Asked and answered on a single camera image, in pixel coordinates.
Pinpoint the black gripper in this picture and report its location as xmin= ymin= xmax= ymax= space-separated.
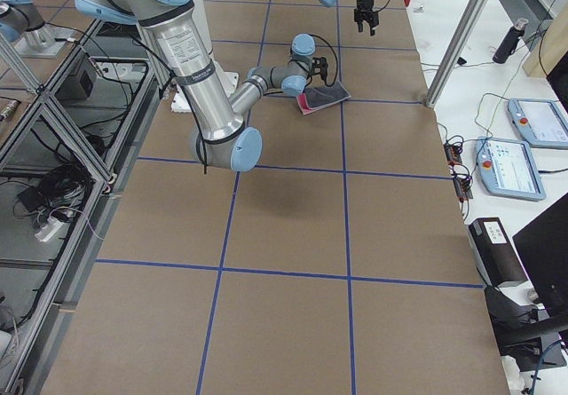
xmin=354 ymin=0 xmax=379 ymax=36

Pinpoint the pink and grey towel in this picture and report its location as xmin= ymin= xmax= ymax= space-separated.
xmin=296 ymin=81 xmax=351 ymax=115

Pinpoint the black water bottle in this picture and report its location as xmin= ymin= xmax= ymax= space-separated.
xmin=493 ymin=18 xmax=529 ymax=64

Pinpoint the far teach pendant tablet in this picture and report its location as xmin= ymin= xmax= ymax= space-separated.
xmin=507 ymin=99 xmax=567 ymax=149

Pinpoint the teach pendant tablet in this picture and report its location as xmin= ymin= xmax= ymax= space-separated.
xmin=507 ymin=99 xmax=567 ymax=149
xmin=476 ymin=137 xmax=547 ymax=201

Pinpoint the near teach pendant tablet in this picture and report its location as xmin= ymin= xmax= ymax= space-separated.
xmin=476 ymin=137 xmax=547 ymax=201

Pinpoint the black and white box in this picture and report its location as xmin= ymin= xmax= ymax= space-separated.
xmin=468 ymin=217 xmax=528 ymax=288

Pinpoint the black computer monitor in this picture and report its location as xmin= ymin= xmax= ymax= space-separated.
xmin=485 ymin=196 xmax=567 ymax=371

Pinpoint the white power strip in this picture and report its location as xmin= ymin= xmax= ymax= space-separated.
xmin=35 ymin=217 xmax=66 ymax=242

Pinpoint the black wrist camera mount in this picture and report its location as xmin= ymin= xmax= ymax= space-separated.
xmin=309 ymin=57 xmax=328 ymax=83

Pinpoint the aluminium frame post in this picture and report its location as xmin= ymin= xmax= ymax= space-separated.
xmin=423 ymin=0 xmax=488 ymax=108

